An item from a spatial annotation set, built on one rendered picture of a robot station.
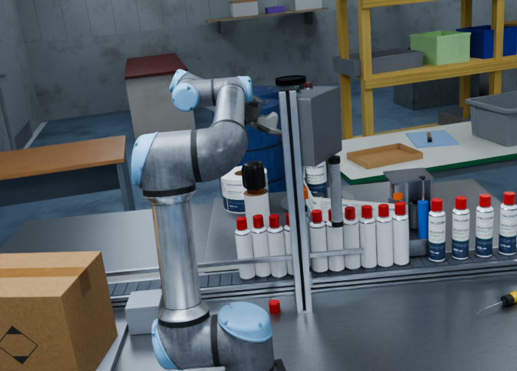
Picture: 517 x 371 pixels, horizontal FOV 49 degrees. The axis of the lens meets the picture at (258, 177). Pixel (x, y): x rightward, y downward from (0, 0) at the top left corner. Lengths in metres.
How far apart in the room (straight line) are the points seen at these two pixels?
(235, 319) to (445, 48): 4.40
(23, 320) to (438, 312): 1.11
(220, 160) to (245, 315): 0.35
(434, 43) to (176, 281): 4.41
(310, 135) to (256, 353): 0.58
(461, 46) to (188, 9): 5.68
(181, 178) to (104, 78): 8.94
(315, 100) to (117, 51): 8.66
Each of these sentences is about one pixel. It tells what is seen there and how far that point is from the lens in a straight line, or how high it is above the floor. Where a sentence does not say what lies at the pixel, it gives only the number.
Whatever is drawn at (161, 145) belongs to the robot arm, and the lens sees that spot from 1.20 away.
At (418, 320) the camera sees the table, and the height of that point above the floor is 0.83.
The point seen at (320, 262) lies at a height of 0.92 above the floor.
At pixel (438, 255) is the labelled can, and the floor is 0.90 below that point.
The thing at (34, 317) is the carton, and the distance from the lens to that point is 1.50.
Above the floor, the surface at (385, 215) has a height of 1.06.
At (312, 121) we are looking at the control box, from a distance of 1.51.
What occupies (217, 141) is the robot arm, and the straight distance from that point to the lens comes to 1.19.
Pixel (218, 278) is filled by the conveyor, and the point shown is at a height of 0.88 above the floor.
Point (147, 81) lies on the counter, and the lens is 7.46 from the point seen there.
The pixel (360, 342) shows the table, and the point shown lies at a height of 0.83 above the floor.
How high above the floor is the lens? 1.75
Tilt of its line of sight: 18 degrees down
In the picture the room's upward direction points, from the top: 6 degrees counter-clockwise
